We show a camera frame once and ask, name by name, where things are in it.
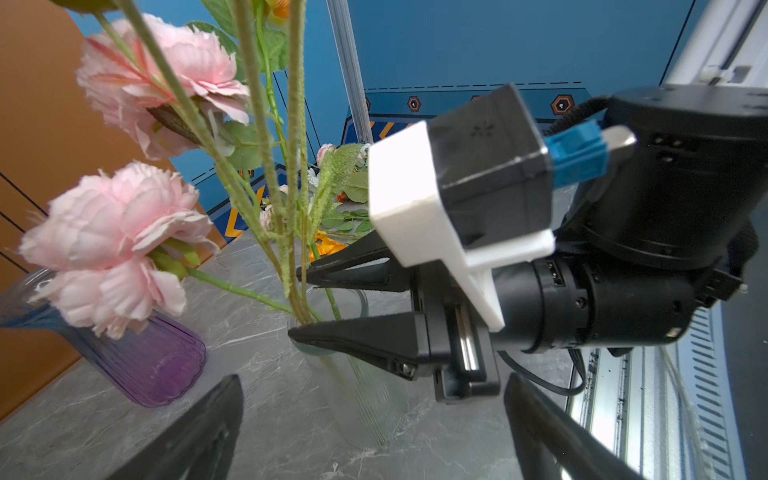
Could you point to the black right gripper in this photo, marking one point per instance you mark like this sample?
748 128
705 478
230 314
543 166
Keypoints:
446 339

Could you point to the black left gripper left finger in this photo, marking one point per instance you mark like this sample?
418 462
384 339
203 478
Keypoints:
198 445

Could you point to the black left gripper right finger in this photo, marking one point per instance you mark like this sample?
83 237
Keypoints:
548 442

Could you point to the orange poppy flower stem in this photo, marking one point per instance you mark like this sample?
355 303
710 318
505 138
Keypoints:
337 166

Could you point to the pink peony flower stem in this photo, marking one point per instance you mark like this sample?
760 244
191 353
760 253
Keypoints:
121 244

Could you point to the clear ribbed glass vase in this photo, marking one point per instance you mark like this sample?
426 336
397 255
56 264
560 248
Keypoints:
367 403

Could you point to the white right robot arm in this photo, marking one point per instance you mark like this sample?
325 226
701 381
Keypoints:
609 230

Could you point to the purple ribbed glass vase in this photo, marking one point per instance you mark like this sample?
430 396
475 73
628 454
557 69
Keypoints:
152 368

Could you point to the orange cosmos flower stem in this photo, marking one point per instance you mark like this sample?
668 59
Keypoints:
323 245

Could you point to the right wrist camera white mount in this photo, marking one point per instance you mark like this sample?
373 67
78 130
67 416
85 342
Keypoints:
473 189

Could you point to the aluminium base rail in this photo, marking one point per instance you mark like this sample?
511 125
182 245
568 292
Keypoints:
667 412

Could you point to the right aluminium corner post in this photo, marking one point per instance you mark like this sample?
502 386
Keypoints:
349 62

